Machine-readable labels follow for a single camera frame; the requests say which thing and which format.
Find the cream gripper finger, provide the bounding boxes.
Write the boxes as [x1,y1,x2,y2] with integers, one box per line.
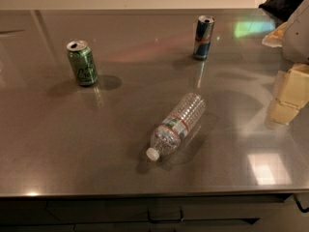
[267,64,309,126]
[262,22,287,47]

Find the green soda can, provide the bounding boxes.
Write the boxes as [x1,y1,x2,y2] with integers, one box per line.
[67,40,98,86]

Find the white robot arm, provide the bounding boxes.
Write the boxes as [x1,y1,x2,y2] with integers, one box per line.
[262,0,309,129]

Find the blue silver energy drink can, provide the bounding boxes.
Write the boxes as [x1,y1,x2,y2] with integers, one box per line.
[193,15,215,60]

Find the clear plastic water bottle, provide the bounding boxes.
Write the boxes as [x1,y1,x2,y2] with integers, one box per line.
[146,93,206,161]

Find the black bag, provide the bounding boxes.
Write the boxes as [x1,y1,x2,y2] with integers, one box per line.
[259,0,303,21]

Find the black handle at right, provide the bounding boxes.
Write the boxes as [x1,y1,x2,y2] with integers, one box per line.
[294,193,309,214]

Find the black drawer handle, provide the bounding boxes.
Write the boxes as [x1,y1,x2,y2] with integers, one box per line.
[147,209,183,224]

